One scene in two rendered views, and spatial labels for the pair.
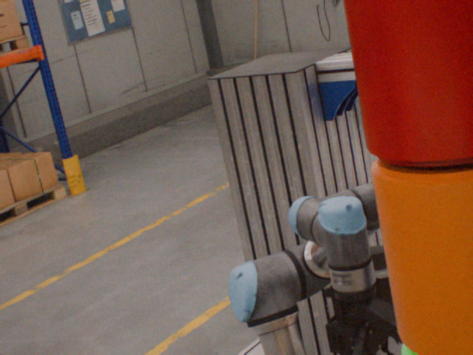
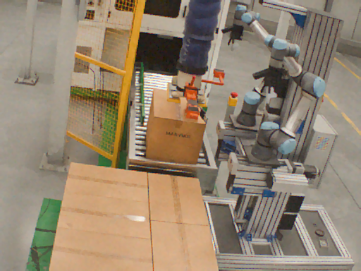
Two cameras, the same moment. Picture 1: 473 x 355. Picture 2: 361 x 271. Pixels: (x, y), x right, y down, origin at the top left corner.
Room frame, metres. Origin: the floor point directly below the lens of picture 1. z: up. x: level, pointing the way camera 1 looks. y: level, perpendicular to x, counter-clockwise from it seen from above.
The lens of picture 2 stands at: (3.46, -2.88, 2.34)
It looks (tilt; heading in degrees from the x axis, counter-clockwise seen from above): 26 degrees down; 130
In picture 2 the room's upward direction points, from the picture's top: 12 degrees clockwise
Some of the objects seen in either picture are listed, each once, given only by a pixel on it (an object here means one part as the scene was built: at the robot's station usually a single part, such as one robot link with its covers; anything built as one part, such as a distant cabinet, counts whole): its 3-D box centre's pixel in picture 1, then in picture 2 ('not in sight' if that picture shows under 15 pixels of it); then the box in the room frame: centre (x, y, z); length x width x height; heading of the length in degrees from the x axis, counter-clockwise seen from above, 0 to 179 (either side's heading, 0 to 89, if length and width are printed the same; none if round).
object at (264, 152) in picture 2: not in sight; (263, 147); (2.17, -0.49, 1.09); 0.15 x 0.15 x 0.10
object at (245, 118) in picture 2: not in sight; (247, 116); (1.78, -0.18, 1.09); 0.15 x 0.15 x 0.10
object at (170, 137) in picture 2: not in sight; (173, 126); (1.20, -0.31, 0.75); 0.60 x 0.40 x 0.40; 139
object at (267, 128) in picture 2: not in sight; (268, 133); (2.17, -0.50, 1.20); 0.13 x 0.12 x 0.14; 171
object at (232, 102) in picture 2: not in sight; (221, 147); (1.35, 0.22, 0.50); 0.07 x 0.07 x 1.00; 51
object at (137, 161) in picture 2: not in sight; (173, 166); (1.47, -0.53, 0.58); 0.70 x 0.03 x 0.06; 51
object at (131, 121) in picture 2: not in sight; (131, 109); (0.36, -0.04, 0.50); 2.31 x 0.05 x 0.19; 141
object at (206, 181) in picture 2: not in sight; (170, 177); (1.48, -0.53, 0.47); 0.70 x 0.03 x 0.15; 51
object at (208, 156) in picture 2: not in sight; (194, 117); (0.78, 0.46, 0.50); 2.31 x 0.05 x 0.19; 141
